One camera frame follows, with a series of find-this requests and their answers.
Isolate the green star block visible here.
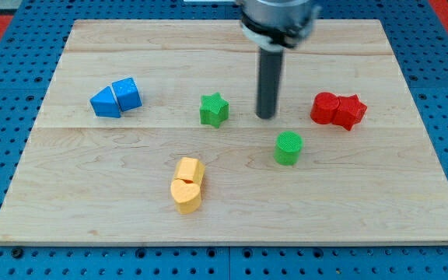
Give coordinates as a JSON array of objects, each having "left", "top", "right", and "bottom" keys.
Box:
[{"left": 199, "top": 92, "right": 229, "bottom": 128}]

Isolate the red star block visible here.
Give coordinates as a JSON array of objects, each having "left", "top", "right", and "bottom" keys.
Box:
[{"left": 331, "top": 95, "right": 367, "bottom": 131}]

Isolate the blue triangle block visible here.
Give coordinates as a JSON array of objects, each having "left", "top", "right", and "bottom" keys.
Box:
[{"left": 89, "top": 86, "right": 121, "bottom": 118}]

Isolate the yellow heart block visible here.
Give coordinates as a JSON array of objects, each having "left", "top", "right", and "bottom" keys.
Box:
[{"left": 170, "top": 179, "right": 202, "bottom": 215}]

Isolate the red cylinder block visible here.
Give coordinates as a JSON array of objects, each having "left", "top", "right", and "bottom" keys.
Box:
[{"left": 310, "top": 92, "right": 340, "bottom": 124}]

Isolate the light wooden board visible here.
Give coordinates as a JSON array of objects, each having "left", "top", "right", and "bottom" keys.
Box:
[{"left": 0, "top": 19, "right": 448, "bottom": 247}]

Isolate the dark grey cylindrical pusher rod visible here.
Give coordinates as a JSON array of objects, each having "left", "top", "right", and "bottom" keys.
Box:
[{"left": 256, "top": 48, "right": 283, "bottom": 119}]

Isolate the blue cube block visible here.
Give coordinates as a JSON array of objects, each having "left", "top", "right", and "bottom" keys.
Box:
[{"left": 112, "top": 78, "right": 142, "bottom": 111}]

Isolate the green cylinder block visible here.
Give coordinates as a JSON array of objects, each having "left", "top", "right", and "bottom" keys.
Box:
[{"left": 274, "top": 131, "right": 303, "bottom": 166}]

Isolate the yellow pentagon block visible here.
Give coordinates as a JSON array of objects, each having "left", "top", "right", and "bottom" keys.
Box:
[{"left": 173, "top": 157, "right": 205, "bottom": 185}]

